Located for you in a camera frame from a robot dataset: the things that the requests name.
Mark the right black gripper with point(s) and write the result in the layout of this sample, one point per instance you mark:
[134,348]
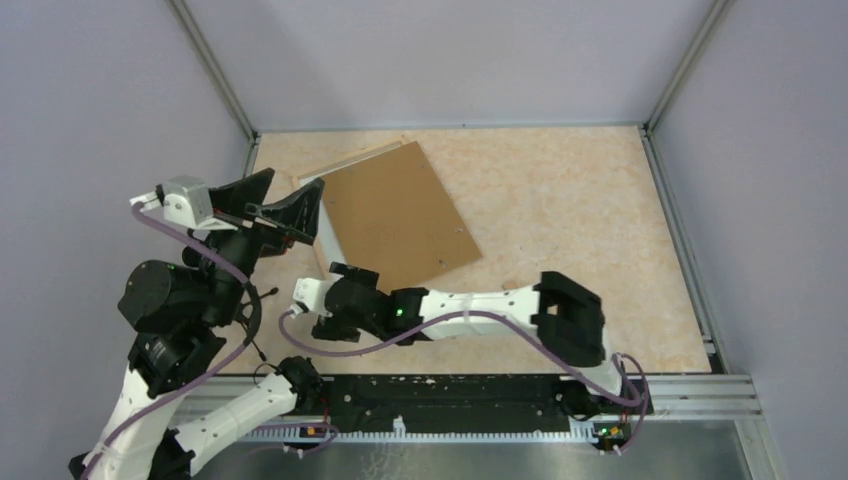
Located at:
[335,328]

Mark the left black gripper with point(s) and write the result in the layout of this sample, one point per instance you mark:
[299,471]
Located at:
[296,213]

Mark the brown frame backing board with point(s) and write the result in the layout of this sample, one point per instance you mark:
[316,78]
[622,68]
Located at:
[392,215]

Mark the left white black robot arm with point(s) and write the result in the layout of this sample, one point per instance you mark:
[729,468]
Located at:
[175,310]

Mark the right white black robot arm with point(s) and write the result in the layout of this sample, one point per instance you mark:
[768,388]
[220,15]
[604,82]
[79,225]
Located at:
[557,315]

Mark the black microphone on stand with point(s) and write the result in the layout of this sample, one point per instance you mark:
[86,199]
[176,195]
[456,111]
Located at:
[262,295]

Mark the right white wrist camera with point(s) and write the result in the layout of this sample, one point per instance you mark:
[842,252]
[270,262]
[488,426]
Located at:
[309,296]

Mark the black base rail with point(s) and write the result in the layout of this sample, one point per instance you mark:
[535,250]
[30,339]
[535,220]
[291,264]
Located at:
[460,404]

